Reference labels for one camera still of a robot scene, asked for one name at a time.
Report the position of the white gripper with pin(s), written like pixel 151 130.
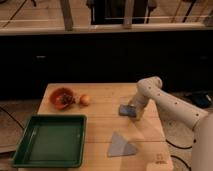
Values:
pixel 140 102

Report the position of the blue sponge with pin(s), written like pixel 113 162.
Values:
pixel 127 110

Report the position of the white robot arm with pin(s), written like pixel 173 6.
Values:
pixel 198 120

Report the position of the green plastic tray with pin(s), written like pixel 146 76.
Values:
pixel 51 141

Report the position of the blue folded cloth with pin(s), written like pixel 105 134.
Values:
pixel 119 146

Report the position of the small orange fruit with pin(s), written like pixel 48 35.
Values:
pixel 84 100

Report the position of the orange bowl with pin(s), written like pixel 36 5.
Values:
pixel 62 98

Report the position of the wooden rail frame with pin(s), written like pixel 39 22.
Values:
pixel 47 16

